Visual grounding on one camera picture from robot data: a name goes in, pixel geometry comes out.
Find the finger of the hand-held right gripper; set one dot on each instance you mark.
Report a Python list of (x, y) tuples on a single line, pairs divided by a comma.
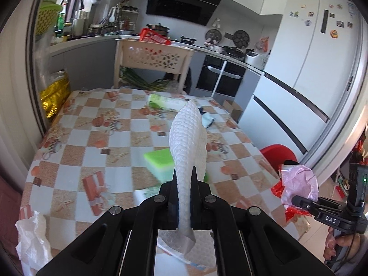
[(304, 205)]

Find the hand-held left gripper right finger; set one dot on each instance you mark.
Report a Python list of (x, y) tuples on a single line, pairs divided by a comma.
[(197, 204)]

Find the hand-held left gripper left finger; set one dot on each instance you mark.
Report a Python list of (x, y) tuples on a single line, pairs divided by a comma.
[(172, 204)]

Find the pink red plastic bag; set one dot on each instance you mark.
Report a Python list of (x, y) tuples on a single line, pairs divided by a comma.
[(299, 184)]

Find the white bottle green cap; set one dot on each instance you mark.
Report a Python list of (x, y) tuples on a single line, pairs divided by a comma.
[(146, 197)]

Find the white carton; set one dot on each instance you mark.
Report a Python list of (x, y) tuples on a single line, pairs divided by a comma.
[(169, 244)]

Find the green sponge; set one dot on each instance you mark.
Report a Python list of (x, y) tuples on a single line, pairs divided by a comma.
[(158, 161)]

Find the white foam net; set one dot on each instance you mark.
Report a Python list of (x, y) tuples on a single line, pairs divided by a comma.
[(187, 138)]

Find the blue white plastic bag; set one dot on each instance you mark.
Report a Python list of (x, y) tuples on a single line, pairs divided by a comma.
[(208, 119)]

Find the green white drink bottle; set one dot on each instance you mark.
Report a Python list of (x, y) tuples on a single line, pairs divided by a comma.
[(164, 102)]

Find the person's right hand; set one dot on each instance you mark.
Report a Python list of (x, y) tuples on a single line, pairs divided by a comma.
[(333, 247)]

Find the red stool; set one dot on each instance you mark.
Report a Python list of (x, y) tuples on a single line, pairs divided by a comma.
[(276, 155)]

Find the checked plastic tablecloth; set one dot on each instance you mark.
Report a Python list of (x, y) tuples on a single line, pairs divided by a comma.
[(86, 161)]

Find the cardboard box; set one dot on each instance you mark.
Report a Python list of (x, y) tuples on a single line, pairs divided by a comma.
[(233, 110)]

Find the black built-in oven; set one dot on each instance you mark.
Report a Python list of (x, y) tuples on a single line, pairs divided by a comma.
[(207, 83)]

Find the green onions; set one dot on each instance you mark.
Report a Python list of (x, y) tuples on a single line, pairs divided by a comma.
[(143, 82)]

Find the white floor mop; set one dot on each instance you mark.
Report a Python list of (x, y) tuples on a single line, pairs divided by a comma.
[(219, 77)]

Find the white refrigerator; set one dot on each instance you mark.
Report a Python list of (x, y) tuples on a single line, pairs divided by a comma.
[(302, 72)]

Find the beige plastic chair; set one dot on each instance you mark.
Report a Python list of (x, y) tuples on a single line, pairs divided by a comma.
[(152, 57)]

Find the white rice cooker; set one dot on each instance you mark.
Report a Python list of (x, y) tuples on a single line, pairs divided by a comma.
[(256, 60)]

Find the black wok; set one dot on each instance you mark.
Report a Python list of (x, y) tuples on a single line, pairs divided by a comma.
[(234, 51)]

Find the gold foil bag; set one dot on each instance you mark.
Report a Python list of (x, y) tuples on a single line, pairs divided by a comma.
[(56, 95)]

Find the orange plastic bag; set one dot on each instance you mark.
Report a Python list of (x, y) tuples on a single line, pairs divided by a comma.
[(263, 44)]

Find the red plastic basket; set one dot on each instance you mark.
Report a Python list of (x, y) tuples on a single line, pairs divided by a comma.
[(153, 38)]

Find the round grey tray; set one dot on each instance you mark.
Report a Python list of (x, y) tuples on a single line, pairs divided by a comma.
[(213, 36)]

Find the round patterned baking pan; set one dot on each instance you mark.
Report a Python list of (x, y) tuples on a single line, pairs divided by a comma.
[(241, 38)]

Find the group of fridge magnets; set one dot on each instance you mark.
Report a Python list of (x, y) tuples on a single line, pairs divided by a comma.
[(333, 33)]

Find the steel cooking pot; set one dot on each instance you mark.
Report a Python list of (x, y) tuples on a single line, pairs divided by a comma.
[(158, 29)]

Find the spice rack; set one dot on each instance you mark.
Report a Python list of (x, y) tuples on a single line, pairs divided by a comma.
[(128, 17)]

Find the black range hood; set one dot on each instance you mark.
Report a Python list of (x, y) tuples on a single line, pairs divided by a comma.
[(181, 5)]

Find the green dish soap bottle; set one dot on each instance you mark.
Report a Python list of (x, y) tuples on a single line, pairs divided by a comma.
[(61, 23)]

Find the black kitchen faucet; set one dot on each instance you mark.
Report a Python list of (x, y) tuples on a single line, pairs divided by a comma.
[(79, 0)]

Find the green plastic basket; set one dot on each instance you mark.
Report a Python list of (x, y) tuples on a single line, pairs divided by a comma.
[(46, 17)]

